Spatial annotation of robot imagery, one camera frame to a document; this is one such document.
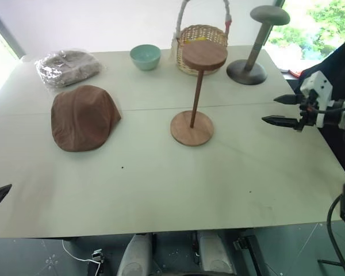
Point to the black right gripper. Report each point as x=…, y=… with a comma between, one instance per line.
x=307, y=115

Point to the brown cap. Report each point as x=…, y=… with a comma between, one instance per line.
x=83, y=120

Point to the grey hat stand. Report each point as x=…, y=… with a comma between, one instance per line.
x=247, y=73

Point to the brown wooden hat stand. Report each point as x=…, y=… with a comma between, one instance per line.
x=204, y=57

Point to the grey hat in plastic bag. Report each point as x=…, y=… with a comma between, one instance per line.
x=69, y=67

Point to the red flat object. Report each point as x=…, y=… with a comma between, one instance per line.
x=292, y=72

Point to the black cloth curtain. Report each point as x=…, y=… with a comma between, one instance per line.
x=336, y=63

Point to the yellow item in basket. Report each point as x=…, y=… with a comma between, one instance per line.
x=199, y=39

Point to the grey rounded robot leg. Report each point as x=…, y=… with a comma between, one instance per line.
x=136, y=253
x=215, y=253

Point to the teal bowl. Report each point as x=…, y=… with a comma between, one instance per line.
x=145, y=59

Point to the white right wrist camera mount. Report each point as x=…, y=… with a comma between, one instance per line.
x=319, y=83

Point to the black table frame bracket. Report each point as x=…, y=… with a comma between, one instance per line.
x=247, y=244

